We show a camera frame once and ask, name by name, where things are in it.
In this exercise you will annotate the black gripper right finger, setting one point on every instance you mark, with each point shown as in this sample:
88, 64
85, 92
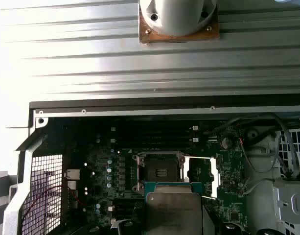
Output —
217, 230

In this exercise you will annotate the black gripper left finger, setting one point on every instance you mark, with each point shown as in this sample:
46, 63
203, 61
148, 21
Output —
126, 228

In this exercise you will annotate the silver square CPU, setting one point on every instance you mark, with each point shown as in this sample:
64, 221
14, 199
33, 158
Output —
174, 210

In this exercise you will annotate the metal socket cover frame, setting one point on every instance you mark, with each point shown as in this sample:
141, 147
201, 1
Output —
214, 178

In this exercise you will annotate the RAM slot black latches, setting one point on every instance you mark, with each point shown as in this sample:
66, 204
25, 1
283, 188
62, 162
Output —
152, 146
152, 134

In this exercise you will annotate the RAM slot white latches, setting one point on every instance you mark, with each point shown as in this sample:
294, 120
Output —
152, 140
152, 128

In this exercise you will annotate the green motherboard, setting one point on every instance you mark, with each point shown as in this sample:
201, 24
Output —
228, 195

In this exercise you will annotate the silver rear port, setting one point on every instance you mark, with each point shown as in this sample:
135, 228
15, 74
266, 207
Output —
72, 174

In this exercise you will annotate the metal drive cage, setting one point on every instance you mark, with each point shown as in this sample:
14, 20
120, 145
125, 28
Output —
289, 203

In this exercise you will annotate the round coin battery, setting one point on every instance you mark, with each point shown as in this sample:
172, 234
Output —
226, 142

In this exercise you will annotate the black PC case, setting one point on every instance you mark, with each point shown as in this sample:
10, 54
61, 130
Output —
140, 105

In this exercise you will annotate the square brown base plate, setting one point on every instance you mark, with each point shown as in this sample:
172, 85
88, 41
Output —
152, 38

